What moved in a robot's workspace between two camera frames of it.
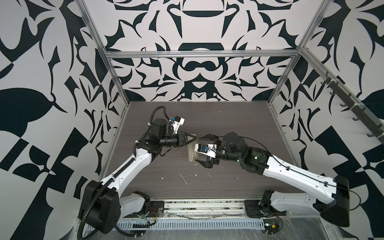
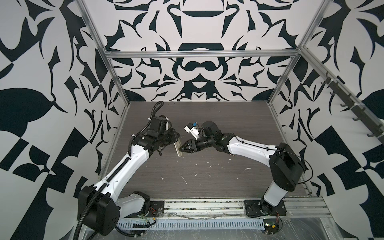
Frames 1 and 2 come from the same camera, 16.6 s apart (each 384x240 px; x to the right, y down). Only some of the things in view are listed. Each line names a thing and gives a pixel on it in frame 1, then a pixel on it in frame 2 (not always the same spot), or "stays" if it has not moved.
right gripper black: (208, 164) -> (190, 142)
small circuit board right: (271, 226) stays
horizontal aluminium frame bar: (151, 54) stays
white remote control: (192, 155) -> (177, 144)
